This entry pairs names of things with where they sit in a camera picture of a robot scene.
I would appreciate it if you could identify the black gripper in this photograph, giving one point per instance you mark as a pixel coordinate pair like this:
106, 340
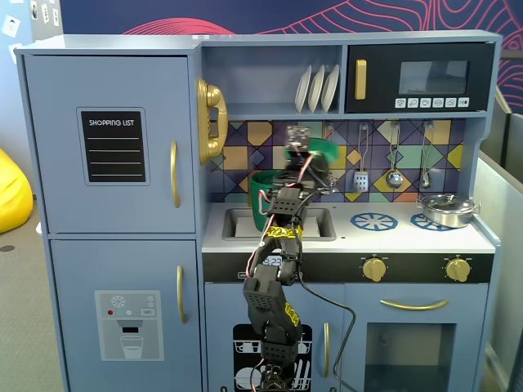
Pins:
315, 168

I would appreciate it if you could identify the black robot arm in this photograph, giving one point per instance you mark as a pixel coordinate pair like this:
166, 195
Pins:
267, 298

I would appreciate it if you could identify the steel slotted skimmer spoon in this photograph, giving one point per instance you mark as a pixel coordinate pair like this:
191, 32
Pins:
328, 130

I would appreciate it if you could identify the steel slotted spatula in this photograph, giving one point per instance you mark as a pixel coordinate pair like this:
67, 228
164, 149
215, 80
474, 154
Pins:
360, 181

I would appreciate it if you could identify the green plastic container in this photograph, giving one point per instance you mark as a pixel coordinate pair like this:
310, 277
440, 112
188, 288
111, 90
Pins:
258, 200

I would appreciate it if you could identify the grey sink basin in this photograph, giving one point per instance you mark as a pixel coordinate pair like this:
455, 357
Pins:
327, 224

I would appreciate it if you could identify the white toy plate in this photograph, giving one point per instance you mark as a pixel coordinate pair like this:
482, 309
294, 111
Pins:
329, 87
315, 90
302, 90

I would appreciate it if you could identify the steel ladle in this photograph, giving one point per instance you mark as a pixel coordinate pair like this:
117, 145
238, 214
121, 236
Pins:
394, 179

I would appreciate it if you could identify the digital clock display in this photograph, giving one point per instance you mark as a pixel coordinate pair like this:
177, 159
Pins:
275, 261

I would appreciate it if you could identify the gold toy telephone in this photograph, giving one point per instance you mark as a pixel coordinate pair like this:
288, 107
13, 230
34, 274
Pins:
210, 118

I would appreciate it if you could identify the black microwave door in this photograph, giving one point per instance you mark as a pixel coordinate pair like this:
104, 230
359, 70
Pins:
384, 81

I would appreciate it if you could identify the steel small spoon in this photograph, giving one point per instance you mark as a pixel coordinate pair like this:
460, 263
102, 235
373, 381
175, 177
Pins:
425, 179

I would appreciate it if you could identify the gold stove knob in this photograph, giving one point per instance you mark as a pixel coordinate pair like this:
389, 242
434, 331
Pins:
458, 269
374, 269

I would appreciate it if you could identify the steel toy pot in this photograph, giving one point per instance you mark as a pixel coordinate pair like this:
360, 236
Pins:
447, 218

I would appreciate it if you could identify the blue oven door with window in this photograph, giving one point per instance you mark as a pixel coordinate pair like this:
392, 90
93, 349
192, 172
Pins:
355, 310

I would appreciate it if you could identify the blue toy kitchen unit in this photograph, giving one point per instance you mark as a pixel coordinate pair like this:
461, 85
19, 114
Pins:
163, 245

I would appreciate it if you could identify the blue dishwasher door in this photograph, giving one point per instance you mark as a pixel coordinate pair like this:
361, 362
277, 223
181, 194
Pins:
220, 310

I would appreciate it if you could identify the black shopping list chalkboard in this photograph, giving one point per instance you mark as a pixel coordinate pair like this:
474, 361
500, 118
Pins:
113, 147

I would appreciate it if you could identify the grey room partition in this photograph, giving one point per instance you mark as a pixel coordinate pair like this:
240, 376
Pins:
498, 245

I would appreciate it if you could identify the blue fridge door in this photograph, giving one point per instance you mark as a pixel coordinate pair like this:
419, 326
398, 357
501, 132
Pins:
61, 196

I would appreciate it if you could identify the blue freezer door with dispenser print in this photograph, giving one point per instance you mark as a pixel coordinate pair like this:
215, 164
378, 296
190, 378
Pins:
73, 265

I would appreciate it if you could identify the yellow bean bag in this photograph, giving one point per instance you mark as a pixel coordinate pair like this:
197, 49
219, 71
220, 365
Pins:
12, 196

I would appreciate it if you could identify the small wrist camera board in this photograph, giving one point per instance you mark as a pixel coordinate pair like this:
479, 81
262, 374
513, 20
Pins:
296, 136

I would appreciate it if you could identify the white wall photo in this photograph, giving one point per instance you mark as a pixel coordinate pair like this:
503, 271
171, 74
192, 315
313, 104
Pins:
10, 24
34, 9
45, 14
55, 16

